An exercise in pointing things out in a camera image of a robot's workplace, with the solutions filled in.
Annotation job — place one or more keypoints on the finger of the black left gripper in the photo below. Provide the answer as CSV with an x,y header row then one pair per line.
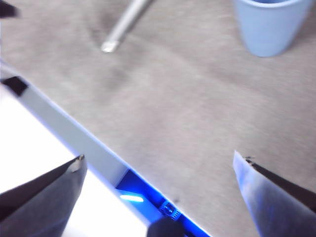
x,y
6,8

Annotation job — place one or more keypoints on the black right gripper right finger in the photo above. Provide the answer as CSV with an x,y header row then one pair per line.
x,y
276,205

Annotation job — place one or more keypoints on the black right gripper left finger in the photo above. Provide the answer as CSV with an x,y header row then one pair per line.
x,y
37,205

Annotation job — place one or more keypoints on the blue ribbed plastic cup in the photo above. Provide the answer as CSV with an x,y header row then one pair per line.
x,y
269,27

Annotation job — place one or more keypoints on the dark rounded knob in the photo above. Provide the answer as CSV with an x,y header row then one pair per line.
x,y
168,229

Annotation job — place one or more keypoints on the small square camera module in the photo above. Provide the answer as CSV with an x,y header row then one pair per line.
x,y
170,211

